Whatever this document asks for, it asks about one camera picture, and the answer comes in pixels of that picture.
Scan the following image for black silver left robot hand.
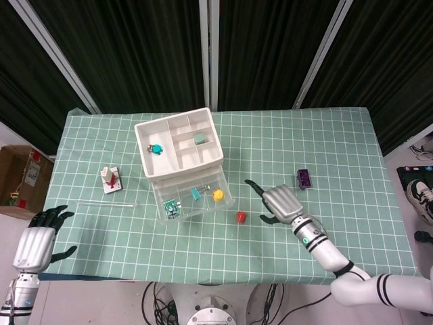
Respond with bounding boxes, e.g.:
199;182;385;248
12;204;78;272

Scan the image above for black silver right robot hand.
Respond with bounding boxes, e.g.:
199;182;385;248
244;179;304;226

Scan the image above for clear plastic drawer tray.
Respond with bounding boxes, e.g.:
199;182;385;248
152;169;235;221

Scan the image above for grey round robot base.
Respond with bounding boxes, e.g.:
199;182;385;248
185;294;237;325

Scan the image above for white compartment organizer box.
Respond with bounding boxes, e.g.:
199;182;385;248
134;107;225;183

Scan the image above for purple plastic block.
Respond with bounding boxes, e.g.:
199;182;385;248
296;168;314;190

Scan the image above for cardboard box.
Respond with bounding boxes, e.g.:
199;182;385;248
0;145;55;219

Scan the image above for clear plastic rod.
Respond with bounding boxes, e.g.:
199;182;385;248
76;200;139;208

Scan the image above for teal binder clip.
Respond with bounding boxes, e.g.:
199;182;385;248
189;185;211;200

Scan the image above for playing card deck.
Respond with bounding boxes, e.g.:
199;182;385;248
102;167;123;195

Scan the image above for white red rectangular block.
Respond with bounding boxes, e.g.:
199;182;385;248
100;166;116;186

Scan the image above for green white printed toy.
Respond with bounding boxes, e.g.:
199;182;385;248
163;199;181;217

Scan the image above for green white checked tablecloth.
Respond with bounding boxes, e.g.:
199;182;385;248
37;107;417;286

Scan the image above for white black sneaker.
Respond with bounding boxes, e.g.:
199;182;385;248
407;179;433;225

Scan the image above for black cables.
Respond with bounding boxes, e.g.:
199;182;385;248
260;283;334;325
141;280;185;325

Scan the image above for white partition frame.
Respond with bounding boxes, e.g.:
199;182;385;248
198;0;220;111
9;0;101;114
292;0;358;110

